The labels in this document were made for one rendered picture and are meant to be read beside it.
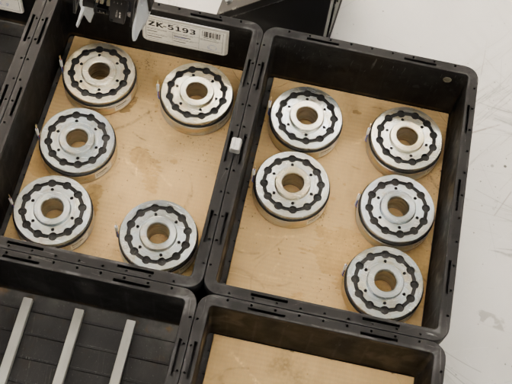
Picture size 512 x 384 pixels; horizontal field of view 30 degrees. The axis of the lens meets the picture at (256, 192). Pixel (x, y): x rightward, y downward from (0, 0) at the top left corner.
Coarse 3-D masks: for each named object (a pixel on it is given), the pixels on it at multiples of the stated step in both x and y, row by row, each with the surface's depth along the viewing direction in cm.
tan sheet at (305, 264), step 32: (352, 96) 139; (352, 128) 137; (256, 160) 134; (320, 160) 134; (352, 160) 135; (352, 192) 132; (256, 224) 129; (320, 224) 130; (352, 224) 130; (256, 256) 127; (288, 256) 127; (320, 256) 128; (352, 256) 128; (416, 256) 129; (256, 288) 125; (288, 288) 125; (320, 288) 126; (384, 288) 126; (416, 320) 125
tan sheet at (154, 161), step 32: (160, 64) 140; (64, 96) 136; (192, 96) 137; (128, 128) 134; (160, 128) 135; (224, 128) 135; (32, 160) 131; (128, 160) 132; (160, 160) 133; (192, 160) 133; (96, 192) 130; (128, 192) 130; (160, 192) 130; (192, 192) 131; (96, 224) 128; (96, 256) 126
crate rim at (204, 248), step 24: (48, 0) 131; (48, 24) 129; (216, 24) 132; (240, 24) 131; (24, 72) 126; (240, 96) 126; (240, 120) 125; (0, 144) 121; (216, 192) 120; (216, 216) 118; (0, 240) 115; (96, 264) 114; (120, 264) 115; (192, 288) 114
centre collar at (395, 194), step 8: (392, 192) 129; (400, 192) 129; (384, 200) 128; (408, 200) 128; (384, 208) 127; (408, 208) 128; (384, 216) 127; (392, 216) 127; (400, 216) 127; (408, 216) 127; (400, 224) 127
